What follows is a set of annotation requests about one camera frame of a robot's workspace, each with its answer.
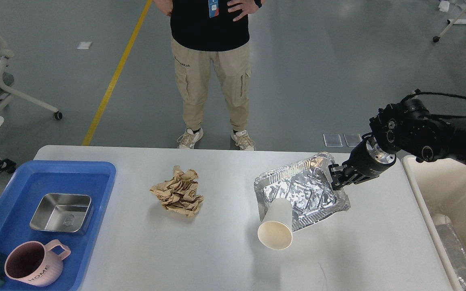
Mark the person's left hand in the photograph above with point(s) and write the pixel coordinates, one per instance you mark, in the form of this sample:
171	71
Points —
245	7

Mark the person in black shirt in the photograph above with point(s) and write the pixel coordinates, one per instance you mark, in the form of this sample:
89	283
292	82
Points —
205	39

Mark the pink ceramic mug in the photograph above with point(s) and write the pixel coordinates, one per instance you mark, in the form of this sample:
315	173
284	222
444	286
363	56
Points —
35	263

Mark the person's right hand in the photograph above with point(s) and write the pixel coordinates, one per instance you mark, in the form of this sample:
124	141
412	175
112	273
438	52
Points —
165	6

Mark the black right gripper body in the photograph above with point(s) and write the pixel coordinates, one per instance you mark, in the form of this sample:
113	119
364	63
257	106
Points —
367	161

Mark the square stainless steel tray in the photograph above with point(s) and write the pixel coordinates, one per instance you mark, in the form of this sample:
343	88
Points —
63	212

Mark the aluminium foil tray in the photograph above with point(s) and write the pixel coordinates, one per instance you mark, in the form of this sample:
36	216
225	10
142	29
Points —
307	185

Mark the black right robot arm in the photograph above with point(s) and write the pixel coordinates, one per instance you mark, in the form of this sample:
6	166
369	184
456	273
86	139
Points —
407	126

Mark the beige plastic bin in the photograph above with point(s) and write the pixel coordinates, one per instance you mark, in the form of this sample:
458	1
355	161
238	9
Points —
440	188

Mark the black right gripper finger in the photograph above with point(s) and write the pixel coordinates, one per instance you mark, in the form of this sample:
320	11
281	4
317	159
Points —
340	169
341	180

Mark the blue plastic tray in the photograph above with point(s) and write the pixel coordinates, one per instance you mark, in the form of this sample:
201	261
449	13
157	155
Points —
29	184

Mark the brown paper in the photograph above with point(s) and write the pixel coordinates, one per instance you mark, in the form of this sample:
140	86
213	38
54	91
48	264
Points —
179	194

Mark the foil tray inside bin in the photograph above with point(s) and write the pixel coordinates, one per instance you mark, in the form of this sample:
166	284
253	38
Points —
453	246

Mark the white paper cup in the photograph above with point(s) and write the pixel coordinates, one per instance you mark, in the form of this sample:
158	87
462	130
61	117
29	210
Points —
275	230

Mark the clear plastic floor plate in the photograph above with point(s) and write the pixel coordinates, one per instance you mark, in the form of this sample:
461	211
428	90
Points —
333	140

